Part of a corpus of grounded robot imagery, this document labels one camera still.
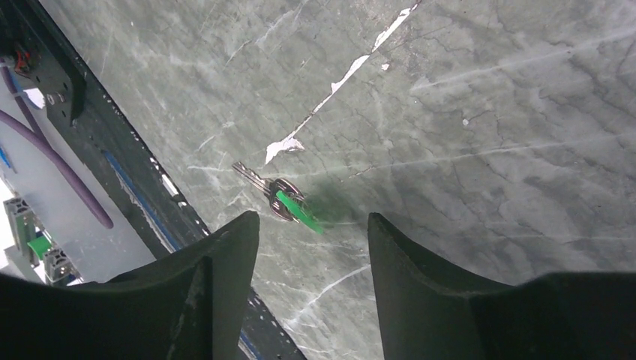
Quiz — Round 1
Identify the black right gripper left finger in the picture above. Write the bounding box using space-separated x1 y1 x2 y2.
1 211 260 359

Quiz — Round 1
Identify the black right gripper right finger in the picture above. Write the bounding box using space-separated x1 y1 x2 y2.
367 213 635 359

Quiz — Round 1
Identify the green plastic key tag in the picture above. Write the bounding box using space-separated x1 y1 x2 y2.
275 190 324 234

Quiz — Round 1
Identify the aluminium frame rail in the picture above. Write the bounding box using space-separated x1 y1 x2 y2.
2 197 82 287

